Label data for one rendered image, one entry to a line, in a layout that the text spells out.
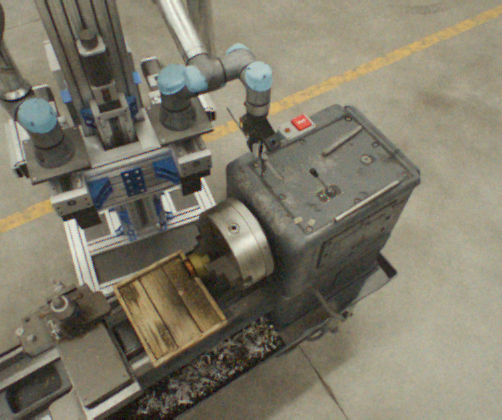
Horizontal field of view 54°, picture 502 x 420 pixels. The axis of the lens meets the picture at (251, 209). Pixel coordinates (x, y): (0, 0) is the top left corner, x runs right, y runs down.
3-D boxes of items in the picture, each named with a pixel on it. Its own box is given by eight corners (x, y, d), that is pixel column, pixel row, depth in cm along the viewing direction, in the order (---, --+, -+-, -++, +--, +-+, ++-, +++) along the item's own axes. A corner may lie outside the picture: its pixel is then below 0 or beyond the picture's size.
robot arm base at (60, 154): (32, 144, 190) (22, 126, 182) (71, 133, 194) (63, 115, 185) (39, 173, 183) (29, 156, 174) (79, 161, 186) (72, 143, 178)
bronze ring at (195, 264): (200, 242, 172) (177, 255, 169) (214, 262, 168) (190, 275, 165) (202, 255, 180) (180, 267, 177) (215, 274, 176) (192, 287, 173)
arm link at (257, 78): (264, 55, 140) (278, 73, 136) (262, 84, 150) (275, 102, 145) (239, 63, 138) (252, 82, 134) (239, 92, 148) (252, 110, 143)
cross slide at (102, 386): (83, 284, 184) (80, 278, 180) (133, 382, 165) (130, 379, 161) (40, 306, 179) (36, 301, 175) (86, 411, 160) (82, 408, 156)
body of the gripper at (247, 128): (257, 121, 164) (259, 94, 154) (272, 137, 160) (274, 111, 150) (238, 130, 161) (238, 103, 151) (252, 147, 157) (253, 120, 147)
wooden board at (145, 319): (181, 253, 199) (180, 248, 196) (228, 325, 183) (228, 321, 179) (113, 290, 190) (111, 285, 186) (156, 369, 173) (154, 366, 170)
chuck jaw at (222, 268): (231, 249, 173) (250, 273, 166) (232, 257, 177) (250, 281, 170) (204, 264, 169) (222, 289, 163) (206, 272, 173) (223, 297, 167)
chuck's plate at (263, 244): (225, 220, 199) (229, 181, 171) (267, 284, 188) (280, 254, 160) (218, 224, 198) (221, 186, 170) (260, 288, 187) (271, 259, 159)
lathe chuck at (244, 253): (218, 224, 198) (221, 186, 169) (260, 288, 187) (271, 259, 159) (198, 234, 195) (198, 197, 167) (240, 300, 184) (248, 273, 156)
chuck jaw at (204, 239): (222, 238, 177) (210, 210, 173) (227, 242, 173) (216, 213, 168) (195, 253, 174) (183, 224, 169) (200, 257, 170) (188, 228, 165)
